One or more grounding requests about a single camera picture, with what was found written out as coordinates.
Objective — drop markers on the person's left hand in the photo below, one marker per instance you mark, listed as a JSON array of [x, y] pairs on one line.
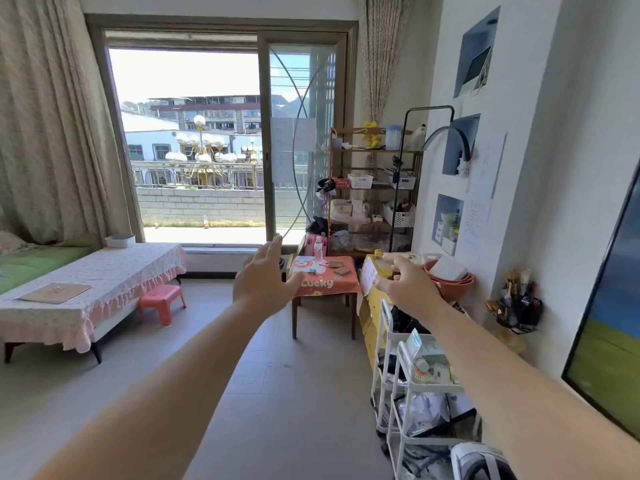
[[260, 287]]

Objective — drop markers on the person's right hand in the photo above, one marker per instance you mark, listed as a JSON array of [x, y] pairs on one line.
[[412, 294]]

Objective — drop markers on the clear water bottle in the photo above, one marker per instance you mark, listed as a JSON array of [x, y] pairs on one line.
[[318, 252]]

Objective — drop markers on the small brown notebook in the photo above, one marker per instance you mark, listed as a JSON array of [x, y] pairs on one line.
[[343, 271]]

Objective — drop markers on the small wooden box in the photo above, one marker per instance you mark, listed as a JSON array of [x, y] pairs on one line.
[[336, 264]]

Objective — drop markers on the person's left forearm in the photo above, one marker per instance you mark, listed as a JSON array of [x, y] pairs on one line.
[[175, 394]]

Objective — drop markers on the person's right forearm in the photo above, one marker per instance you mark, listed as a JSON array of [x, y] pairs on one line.
[[525, 404]]

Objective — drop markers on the red plastic basin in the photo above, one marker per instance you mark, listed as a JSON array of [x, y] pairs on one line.
[[450, 289]]

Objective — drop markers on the white container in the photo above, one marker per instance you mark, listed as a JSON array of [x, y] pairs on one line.
[[447, 268]]

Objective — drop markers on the white paper red writing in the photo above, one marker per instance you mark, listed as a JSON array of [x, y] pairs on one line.
[[369, 274]]

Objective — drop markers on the small wooden table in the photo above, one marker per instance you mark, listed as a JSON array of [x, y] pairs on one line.
[[295, 319]]

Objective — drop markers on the pink suitcase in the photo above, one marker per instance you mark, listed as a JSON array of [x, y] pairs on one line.
[[310, 247]]

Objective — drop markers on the large white perforated basket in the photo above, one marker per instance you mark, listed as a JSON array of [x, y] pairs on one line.
[[400, 217]]

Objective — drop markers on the black fabric bag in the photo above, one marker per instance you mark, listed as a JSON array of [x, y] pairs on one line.
[[317, 227]]

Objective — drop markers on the white rolling cart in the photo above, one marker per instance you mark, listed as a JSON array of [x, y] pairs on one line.
[[435, 388]]

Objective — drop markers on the pink plastic stool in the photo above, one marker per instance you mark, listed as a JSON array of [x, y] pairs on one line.
[[162, 297]]

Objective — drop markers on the black arched floor lamp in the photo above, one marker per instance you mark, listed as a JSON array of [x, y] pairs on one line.
[[398, 194]]

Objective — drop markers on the large clear plastic bag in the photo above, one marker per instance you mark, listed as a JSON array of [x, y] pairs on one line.
[[345, 212]]

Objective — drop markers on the black cosmetics organizer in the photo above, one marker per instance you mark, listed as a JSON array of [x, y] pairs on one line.
[[520, 309]]

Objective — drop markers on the sliding glass door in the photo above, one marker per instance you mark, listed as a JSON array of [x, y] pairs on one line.
[[265, 144]]

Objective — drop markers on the thin grey hoop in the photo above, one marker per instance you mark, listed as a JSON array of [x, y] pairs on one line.
[[296, 144]]

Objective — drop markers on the small white storage bin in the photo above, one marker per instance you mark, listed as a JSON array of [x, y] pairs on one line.
[[120, 241]]

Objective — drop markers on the white black-legged coffee table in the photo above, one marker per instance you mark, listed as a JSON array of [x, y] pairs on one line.
[[115, 319]]

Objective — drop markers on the wooden storage shelf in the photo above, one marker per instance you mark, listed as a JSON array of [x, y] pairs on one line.
[[370, 150]]

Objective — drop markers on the floral pink-frilled tablecloth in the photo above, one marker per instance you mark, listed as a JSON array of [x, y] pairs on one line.
[[110, 274]]

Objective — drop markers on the white plastic jug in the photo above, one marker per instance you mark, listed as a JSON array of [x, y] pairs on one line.
[[418, 139]]

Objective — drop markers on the metal balcony railing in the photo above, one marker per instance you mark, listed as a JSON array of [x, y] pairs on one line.
[[150, 177]]

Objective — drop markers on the clear jar blue lid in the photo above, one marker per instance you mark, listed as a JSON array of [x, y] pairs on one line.
[[393, 138]]

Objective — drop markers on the yellow artificial flowers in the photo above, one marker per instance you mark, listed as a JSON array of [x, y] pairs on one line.
[[371, 132]]

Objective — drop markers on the brown spiral sketchbook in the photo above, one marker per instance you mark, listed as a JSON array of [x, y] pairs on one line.
[[55, 293]]

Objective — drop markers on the green cushioned white sofa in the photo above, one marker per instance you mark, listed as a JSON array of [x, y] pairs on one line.
[[35, 262]]

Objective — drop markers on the grey tablet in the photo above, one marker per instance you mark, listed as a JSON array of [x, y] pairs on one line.
[[477, 69]]

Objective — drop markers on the thin floral curtain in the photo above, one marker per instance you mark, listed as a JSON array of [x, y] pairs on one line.
[[382, 54]]

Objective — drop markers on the beige patterned curtain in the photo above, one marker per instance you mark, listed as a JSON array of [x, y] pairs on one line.
[[55, 119]]

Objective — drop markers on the small white wall paper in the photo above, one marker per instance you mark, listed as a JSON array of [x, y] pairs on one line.
[[474, 229]]

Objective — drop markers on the grey brick balcony wall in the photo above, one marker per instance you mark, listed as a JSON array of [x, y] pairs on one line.
[[200, 204]]

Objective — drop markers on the large white wall paper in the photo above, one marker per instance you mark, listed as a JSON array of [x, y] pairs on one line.
[[487, 164]]

